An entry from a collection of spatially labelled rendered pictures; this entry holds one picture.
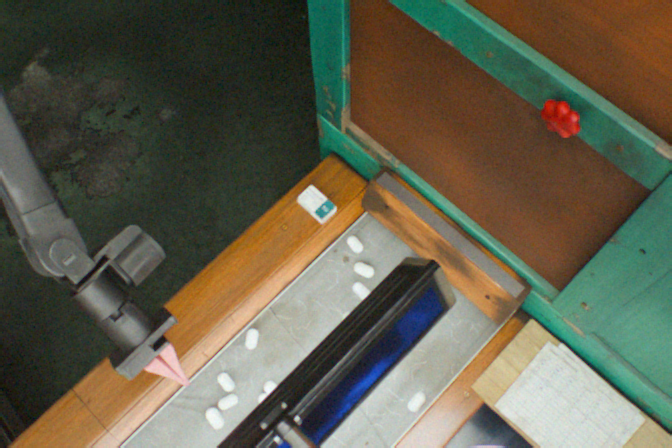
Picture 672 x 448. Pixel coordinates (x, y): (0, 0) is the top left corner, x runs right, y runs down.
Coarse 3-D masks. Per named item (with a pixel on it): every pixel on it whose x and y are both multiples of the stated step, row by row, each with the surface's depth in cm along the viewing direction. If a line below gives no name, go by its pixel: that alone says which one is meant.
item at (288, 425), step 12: (276, 408) 68; (264, 420) 67; (288, 420) 66; (300, 420) 67; (276, 432) 66; (288, 432) 65; (300, 432) 65; (288, 444) 65; (300, 444) 65; (312, 444) 65
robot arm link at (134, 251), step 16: (64, 240) 81; (112, 240) 87; (128, 240) 88; (144, 240) 89; (48, 256) 81; (64, 256) 81; (80, 256) 82; (96, 256) 85; (112, 256) 87; (128, 256) 87; (144, 256) 88; (160, 256) 90; (64, 272) 81; (80, 272) 82; (128, 272) 87; (144, 272) 89
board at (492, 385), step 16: (528, 336) 103; (544, 336) 103; (512, 352) 102; (528, 352) 102; (496, 368) 101; (512, 368) 101; (480, 384) 101; (496, 384) 101; (608, 384) 100; (496, 400) 100; (640, 432) 97; (656, 432) 97
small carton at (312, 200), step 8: (304, 192) 113; (312, 192) 113; (320, 192) 113; (304, 200) 113; (312, 200) 113; (320, 200) 113; (328, 200) 113; (304, 208) 114; (312, 208) 112; (320, 208) 112; (328, 208) 112; (320, 216) 111; (328, 216) 113
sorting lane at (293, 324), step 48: (384, 240) 114; (288, 288) 111; (336, 288) 111; (240, 336) 108; (288, 336) 108; (432, 336) 107; (480, 336) 107; (192, 384) 105; (240, 384) 105; (384, 384) 105; (432, 384) 104; (144, 432) 103; (192, 432) 102; (336, 432) 102; (384, 432) 102
